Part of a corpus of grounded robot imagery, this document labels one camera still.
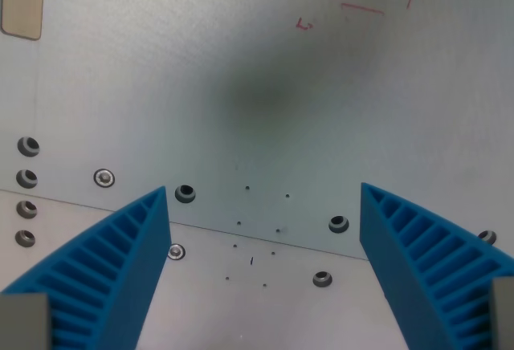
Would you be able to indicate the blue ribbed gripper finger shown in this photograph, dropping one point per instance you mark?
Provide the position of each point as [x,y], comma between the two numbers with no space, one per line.
[425,269]
[120,269]

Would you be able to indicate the silver screw with washer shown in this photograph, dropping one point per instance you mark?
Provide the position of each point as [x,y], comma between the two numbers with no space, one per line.
[104,177]
[176,252]

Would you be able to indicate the tan rounded rectangular patch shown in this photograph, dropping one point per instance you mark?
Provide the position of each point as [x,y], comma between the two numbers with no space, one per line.
[22,1]

